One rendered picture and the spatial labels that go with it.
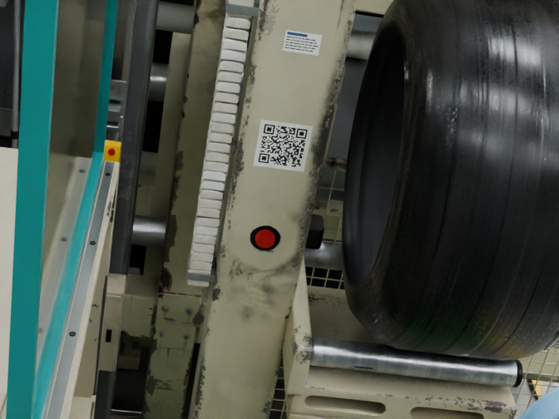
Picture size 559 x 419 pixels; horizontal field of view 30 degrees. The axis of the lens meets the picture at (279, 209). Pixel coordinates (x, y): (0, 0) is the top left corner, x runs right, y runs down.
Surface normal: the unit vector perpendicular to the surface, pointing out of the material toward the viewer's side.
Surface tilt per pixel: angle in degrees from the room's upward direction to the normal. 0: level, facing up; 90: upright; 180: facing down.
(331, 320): 0
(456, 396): 0
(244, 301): 90
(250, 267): 90
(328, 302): 0
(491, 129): 52
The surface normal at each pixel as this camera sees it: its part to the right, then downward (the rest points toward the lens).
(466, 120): -0.13, -0.18
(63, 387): 0.17, -0.85
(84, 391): 0.04, 0.51
